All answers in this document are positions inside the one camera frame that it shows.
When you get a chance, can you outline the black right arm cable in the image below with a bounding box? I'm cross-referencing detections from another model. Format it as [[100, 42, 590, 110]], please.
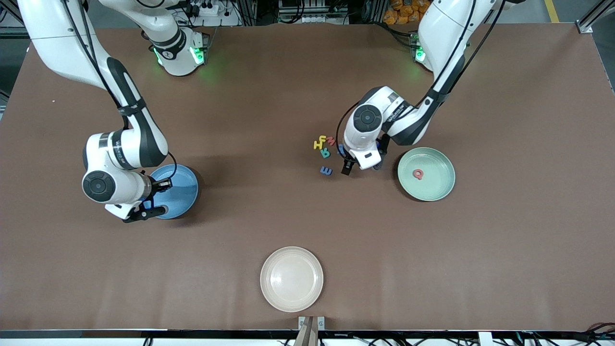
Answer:
[[60, 0, 179, 183]]

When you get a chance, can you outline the brown table cover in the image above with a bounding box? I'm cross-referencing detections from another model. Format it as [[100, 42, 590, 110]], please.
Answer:
[[0, 24, 615, 332]]

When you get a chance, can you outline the long white socket bar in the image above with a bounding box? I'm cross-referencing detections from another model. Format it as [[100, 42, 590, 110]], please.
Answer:
[[287, 13, 347, 25]]

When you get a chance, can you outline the blue plate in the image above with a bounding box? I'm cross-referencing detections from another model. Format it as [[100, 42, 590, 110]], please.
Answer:
[[149, 164, 199, 220]]

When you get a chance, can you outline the beige plate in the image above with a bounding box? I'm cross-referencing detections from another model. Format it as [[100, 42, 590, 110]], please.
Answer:
[[260, 246, 324, 313]]

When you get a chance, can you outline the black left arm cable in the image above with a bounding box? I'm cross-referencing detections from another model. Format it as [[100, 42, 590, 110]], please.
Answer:
[[335, 0, 505, 161]]

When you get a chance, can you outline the black cable bundle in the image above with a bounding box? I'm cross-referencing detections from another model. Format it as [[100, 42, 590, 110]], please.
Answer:
[[519, 321, 615, 346]]

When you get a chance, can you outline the white power strip with plugs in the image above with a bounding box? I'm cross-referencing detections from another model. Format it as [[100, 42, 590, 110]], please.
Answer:
[[184, 0, 221, 17]]

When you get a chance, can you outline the aluminium frame post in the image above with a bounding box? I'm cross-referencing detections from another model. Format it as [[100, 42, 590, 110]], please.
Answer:
[[0, 0, 29, 40], [576, 0, 615, 34]]

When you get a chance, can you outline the green plate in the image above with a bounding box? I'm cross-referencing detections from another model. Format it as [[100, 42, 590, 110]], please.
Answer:
[[397, 147, 456, 202]]

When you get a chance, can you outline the pile of orange packets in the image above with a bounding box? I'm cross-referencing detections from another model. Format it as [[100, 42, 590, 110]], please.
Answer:
[[383, 0, 428, 25]]

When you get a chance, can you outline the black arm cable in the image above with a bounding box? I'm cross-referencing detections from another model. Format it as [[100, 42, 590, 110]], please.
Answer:
[[60, 0, 179, 183], [335, 0, 505, 161]]

